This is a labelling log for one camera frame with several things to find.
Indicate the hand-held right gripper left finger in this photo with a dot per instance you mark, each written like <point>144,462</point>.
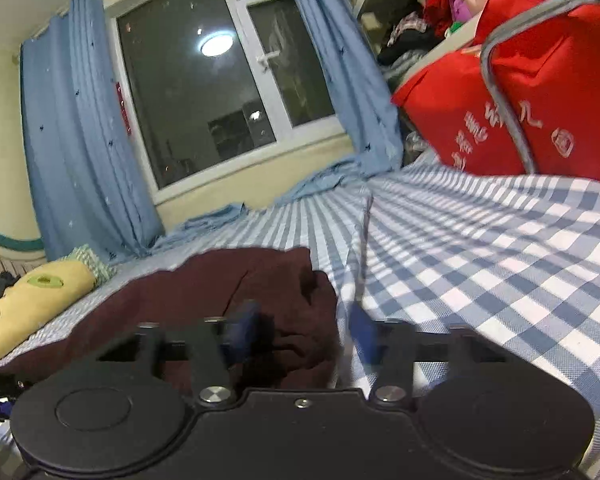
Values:
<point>240,335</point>

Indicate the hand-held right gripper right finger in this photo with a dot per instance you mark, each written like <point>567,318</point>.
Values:
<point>364,335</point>

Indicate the maroon printed shirt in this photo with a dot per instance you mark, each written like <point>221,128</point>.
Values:
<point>260,280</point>

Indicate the black clothes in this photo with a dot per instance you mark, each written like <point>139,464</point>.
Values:
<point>405,45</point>

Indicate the red clothes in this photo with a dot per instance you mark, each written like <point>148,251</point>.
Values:
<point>440,0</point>

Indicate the yellow pillow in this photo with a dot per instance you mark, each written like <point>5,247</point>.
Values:
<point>30,305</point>

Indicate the teal trimmed headboard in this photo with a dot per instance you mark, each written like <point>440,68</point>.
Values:
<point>10,246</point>

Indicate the blue checkered bed sheet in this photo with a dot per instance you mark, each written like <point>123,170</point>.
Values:
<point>480,270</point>

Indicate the white framed window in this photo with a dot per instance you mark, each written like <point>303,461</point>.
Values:
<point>190,100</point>

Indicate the red window sticker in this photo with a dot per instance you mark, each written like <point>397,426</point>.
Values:
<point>123,110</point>

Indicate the red fabric bag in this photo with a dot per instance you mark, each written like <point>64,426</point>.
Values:
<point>555,95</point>

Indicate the metal tube rail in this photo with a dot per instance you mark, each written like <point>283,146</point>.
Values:
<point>495,90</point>

